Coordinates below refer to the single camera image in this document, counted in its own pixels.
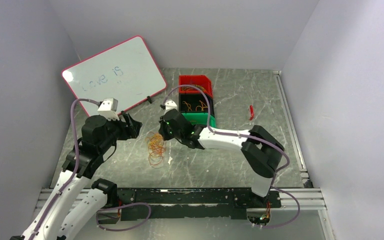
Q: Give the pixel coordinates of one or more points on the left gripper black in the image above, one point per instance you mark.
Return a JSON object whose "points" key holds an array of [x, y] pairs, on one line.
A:
{"points": [[127, 132]]}

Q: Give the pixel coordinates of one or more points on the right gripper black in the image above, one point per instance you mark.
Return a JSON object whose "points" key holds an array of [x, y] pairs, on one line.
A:
{"points": [[162, 129]]}

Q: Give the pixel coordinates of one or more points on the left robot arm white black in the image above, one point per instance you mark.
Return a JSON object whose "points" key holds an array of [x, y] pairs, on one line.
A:
{"points": [[76, 172]]}

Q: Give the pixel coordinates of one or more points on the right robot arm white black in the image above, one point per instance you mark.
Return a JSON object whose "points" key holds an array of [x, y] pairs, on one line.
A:
{"points": [[260, 149]]}

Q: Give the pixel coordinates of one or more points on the green plastic bin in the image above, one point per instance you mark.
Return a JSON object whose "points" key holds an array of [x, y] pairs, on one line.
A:
{"points": [[200, 118]]}

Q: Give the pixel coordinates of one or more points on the black plastic bin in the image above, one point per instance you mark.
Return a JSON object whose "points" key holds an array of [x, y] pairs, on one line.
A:
{"points": [[196, 103]]}

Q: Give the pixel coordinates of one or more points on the red plastic bin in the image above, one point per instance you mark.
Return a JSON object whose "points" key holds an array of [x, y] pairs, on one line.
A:
{"points": [[200, 81]]}

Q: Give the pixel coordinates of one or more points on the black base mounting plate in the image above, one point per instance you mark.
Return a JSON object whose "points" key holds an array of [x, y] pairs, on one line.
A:
{"points": [[178, 203]]}

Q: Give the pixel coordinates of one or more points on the small red white card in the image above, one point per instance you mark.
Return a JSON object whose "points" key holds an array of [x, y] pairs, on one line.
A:
{"points": [[251, 113]]}

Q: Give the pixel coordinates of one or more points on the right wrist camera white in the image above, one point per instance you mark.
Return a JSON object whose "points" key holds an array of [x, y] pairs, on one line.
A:
{"points": [[169, 105]]}

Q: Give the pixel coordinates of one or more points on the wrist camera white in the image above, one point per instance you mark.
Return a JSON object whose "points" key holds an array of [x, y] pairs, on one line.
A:
{"points": [[108, 109], [169, 105]]}

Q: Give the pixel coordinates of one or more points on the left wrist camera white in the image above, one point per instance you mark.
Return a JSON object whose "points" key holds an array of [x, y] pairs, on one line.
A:
{"points": [[108, 109]]}

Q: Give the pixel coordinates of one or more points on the whiteboard with pink frame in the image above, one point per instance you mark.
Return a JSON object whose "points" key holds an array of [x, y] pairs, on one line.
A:
{"points": [[126, 72]]}

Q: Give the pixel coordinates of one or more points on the aluminium rail frame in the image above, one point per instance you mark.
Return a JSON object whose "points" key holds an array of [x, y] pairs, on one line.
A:
{"points": [[293, 200]]}

